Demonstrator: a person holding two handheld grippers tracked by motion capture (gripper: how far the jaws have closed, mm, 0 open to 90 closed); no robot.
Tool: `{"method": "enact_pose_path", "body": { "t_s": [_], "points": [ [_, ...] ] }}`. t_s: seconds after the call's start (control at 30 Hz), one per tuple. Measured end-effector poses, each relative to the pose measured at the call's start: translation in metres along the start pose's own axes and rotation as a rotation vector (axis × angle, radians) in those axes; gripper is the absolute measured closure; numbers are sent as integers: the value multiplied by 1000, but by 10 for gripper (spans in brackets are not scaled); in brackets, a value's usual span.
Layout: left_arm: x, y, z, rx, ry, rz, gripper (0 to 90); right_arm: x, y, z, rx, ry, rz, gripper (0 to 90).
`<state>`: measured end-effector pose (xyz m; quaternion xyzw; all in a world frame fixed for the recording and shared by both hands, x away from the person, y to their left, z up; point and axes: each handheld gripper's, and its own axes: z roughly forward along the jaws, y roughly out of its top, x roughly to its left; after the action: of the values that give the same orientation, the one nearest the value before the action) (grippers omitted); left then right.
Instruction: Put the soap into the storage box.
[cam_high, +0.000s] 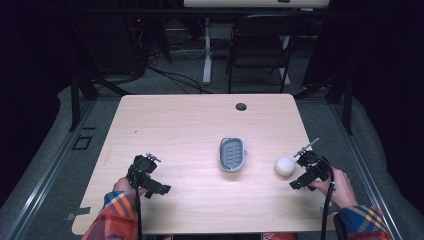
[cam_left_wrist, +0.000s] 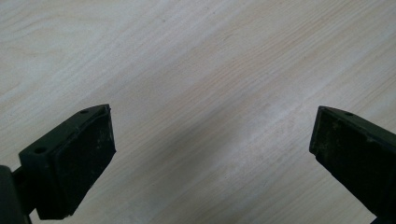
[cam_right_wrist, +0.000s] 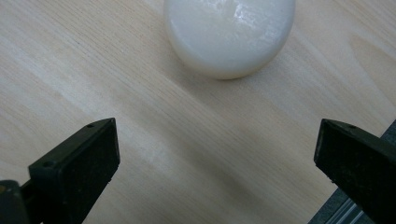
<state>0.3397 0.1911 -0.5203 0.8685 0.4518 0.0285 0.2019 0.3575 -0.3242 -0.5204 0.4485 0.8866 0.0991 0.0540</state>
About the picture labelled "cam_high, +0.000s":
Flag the white round soap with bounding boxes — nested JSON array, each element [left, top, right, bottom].
[[274, 156, 297, 178]]

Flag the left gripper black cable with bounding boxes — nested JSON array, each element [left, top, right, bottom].
[[133, 185, 144, 240]]

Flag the black floor cables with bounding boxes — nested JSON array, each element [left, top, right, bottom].
[[133, 19, 214, 95]]

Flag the black metal stand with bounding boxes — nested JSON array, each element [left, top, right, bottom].
[[293, 68, 355, 136], [68, 70, 131, 133]]

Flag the person's right hand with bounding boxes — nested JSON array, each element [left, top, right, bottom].
[[309, 167, 359, 210]]

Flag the dark computer tower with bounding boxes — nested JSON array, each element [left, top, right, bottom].
[[81, 14, 143, 77]]

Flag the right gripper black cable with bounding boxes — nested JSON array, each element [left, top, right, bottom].
[[319, 156, 336, 240]]

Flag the white desk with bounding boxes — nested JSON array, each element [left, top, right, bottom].
[[182, 0, 332, 86]]

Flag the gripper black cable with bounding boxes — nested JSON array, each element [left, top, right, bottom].
[[319, 156, 336, 240], [133, 185, 144, 240]]

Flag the black tape square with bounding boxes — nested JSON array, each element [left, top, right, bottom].
[[71, 134, 93, 151]]

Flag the gray tape strip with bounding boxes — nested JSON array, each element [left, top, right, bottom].
[[64, 206, 92, 222]]

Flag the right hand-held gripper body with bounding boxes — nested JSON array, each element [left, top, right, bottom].
[[288, 150, 333, 192]]

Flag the gray soap dish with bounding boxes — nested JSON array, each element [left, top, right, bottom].
[[218, 136, 248, 174]]

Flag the black folding chair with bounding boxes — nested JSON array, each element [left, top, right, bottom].
[[226, 13, 304, 95]]

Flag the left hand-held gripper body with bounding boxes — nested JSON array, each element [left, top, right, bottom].
[[126, 154, 172, 200]]

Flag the person's left hand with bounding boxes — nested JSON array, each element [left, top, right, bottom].
[[112, 176, 148, 198]]

